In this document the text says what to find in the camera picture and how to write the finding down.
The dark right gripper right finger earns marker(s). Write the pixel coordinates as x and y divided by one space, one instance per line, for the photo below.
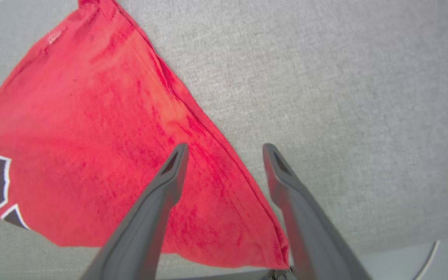
309 225

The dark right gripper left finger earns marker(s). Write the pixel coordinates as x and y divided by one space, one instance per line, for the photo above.
146 225

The red basketball jersey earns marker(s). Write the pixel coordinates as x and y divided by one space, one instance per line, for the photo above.
103 128

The grey fabric sofa cushion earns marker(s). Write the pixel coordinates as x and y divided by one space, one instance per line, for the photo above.
344 85

